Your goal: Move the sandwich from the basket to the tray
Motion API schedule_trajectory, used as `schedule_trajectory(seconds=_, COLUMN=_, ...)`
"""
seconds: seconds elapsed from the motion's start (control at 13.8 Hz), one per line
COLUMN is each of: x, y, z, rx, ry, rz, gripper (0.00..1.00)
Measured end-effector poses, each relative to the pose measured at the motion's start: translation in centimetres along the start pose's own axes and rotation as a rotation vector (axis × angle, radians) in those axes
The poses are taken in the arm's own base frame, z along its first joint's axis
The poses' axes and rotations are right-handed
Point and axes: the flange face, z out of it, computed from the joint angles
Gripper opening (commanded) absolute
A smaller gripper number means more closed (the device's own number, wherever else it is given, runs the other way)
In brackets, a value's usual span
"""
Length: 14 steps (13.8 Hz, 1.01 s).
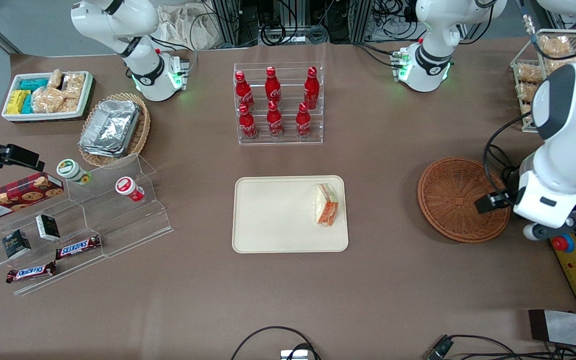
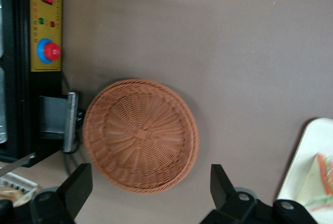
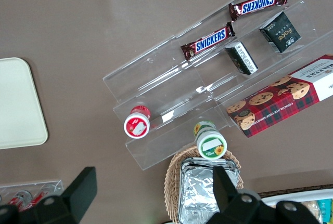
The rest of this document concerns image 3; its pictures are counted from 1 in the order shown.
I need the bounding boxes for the red tartan cookie box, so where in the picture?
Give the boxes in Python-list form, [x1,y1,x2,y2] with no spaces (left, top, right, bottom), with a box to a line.
[226,54,333,138]

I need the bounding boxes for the red lid yogurt cup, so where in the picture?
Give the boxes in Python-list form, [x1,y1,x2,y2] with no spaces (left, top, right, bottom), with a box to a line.
[123,105,152,139]

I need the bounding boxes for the small black box white side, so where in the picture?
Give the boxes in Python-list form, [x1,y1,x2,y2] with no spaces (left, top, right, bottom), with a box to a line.
[224,41,259,76]

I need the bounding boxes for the red cola bottle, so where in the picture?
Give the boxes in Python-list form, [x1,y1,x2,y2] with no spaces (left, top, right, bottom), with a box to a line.
[9,191,33,210]
[31,191,48,204]

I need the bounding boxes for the teal snack pack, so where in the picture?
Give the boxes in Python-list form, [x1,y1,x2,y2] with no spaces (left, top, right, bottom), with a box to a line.
[316,199,333,224]

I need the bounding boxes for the green lid yogurt cup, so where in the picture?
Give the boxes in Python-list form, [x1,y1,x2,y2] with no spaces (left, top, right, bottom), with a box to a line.
[193,121,228,160]

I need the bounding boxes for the small black box gold print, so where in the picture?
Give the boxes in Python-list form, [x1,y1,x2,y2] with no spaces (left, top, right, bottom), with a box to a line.
[259,10,302,54]

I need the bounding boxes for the Snickers chocolate bar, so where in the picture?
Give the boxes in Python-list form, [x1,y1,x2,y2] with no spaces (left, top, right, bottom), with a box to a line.
[181,21,236,61]
[228,0,289,22]

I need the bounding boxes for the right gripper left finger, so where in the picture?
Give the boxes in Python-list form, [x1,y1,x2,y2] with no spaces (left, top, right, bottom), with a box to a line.
[25,166,98,224]

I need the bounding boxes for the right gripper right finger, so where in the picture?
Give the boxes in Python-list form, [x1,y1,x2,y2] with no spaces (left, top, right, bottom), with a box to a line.
[210,166,277,224]

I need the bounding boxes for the clear acrylic bottle rack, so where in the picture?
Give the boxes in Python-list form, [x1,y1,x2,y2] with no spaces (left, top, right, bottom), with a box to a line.
[0,179,65,210]

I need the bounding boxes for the beige rectangular tray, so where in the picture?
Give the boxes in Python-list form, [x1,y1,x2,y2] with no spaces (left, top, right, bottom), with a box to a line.
[0,57,49,150]

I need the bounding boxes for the clear bag of puffed snacks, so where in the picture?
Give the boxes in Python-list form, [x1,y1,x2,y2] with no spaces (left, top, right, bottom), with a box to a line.
[299,200,320,221]

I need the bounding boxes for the white rectangular snack bin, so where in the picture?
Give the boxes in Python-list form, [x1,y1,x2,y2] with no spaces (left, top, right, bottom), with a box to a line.
[259,189,333,224]

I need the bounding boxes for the stacked foil containers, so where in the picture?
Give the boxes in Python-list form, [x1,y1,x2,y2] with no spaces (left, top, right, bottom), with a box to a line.
[178,157,241,224]

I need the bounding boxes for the clear acrylic stepped stand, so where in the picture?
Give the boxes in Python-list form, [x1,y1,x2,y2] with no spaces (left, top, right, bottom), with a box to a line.
[102,0,333,172]

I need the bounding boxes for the oval light wicker basket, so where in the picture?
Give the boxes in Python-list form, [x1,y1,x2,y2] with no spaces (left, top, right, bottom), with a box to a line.
[163,146,245,224]

